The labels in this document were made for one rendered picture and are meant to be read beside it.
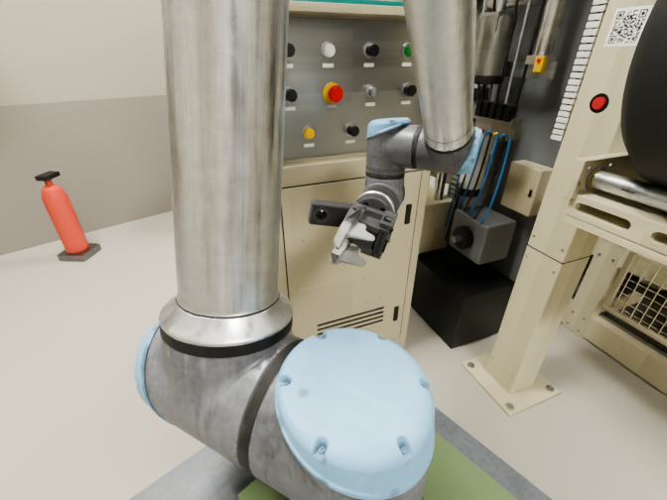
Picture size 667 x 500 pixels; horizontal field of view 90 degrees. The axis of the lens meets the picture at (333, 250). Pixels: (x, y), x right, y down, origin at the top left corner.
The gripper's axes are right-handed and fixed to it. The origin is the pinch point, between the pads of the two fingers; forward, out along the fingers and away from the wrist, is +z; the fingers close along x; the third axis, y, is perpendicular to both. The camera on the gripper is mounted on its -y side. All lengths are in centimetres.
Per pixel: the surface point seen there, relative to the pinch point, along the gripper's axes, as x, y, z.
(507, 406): 71, 69, -58
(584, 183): -13, 46, -51
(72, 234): 110, -182, -87
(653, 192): -17, 55, -42
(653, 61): -38, 38, -34
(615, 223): -8, 55, -45
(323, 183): 6.7, -17.1, -45.0
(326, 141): -4, -20, -50
